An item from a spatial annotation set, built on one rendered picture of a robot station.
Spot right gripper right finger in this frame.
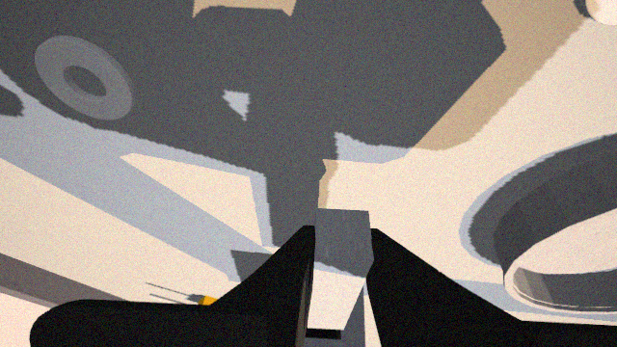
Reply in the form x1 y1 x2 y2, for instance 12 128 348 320
366 228 617 347

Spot grey flat ring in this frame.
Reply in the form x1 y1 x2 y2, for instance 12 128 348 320
35 36 136 120

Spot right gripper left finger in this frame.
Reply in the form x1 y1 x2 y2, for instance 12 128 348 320
29 226 315 347

